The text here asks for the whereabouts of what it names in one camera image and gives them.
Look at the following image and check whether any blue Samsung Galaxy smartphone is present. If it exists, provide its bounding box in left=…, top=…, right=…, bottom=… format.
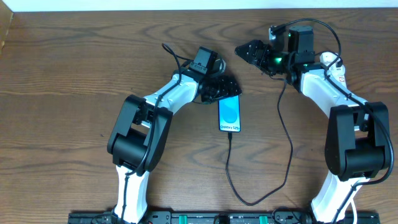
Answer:
left=218, top=96, right=241, bottom=133

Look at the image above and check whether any black charger cable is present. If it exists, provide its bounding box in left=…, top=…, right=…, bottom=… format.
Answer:
left=225, top=54, right=344, bottom=207

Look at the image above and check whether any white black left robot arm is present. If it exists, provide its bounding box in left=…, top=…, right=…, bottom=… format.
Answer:
left=107, top=45, right=242, bottom=223

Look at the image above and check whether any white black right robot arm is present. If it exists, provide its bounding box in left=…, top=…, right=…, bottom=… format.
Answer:
left=234, top=26, right=394, bottom=223

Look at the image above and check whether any white power strip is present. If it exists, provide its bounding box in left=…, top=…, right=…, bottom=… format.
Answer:
left=320, top=51, right=346, bottom=87

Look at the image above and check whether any white power strip cord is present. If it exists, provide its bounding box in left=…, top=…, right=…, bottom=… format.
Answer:
left=350, top=200, right=358, bottom=224

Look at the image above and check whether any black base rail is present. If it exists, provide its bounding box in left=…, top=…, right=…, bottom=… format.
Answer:
left=67, top=210, right=381, bottom=224

